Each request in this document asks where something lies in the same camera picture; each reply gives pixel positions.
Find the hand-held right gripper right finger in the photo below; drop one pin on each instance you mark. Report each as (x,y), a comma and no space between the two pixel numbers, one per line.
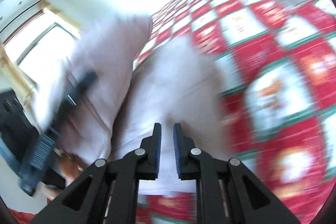
(178,150)

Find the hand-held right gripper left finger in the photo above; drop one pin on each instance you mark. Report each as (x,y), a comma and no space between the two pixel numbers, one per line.
(157,150)

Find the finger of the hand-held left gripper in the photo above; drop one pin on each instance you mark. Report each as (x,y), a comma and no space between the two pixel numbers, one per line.
(82,85)

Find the light pink puffer jacket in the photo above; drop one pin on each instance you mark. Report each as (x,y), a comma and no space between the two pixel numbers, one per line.
(170,82)

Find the person's left hand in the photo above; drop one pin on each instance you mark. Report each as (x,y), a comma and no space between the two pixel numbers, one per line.
(67,167)

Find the window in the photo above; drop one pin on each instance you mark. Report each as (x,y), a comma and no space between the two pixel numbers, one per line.
(39,50)

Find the red printed checkered blanket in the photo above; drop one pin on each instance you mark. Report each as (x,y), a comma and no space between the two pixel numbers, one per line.
(288,56)

